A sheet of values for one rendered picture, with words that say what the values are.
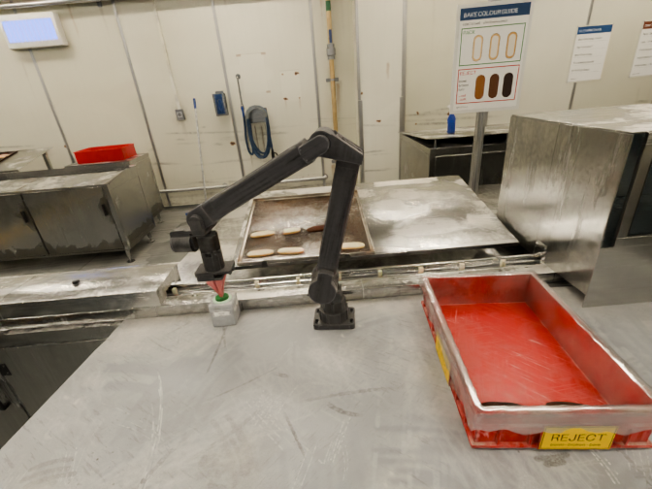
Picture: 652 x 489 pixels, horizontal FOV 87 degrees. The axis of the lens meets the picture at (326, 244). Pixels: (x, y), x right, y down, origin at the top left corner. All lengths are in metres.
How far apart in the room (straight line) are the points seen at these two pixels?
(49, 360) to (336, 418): 1.05
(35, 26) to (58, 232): 2.50
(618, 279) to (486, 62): 1.14
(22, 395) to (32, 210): 2.61
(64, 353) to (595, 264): 1.64
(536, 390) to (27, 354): 1.50
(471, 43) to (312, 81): 3.02
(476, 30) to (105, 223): 3.28
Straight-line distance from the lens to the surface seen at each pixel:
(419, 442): 0.78
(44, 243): 4.21
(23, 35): 5.63
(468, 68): 1.92
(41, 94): 5.75
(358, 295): 1.11
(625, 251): 1.20
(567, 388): 0.95
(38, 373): 1.59
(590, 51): 5.84
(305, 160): 0.79
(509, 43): 1.98
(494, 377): 0.91
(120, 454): 0.90
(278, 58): 4.73
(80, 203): 3.82
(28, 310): 1.43
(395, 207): 1.55
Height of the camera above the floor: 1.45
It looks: 25 degrees down
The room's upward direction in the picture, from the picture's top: 5 degrees counter-clockwise
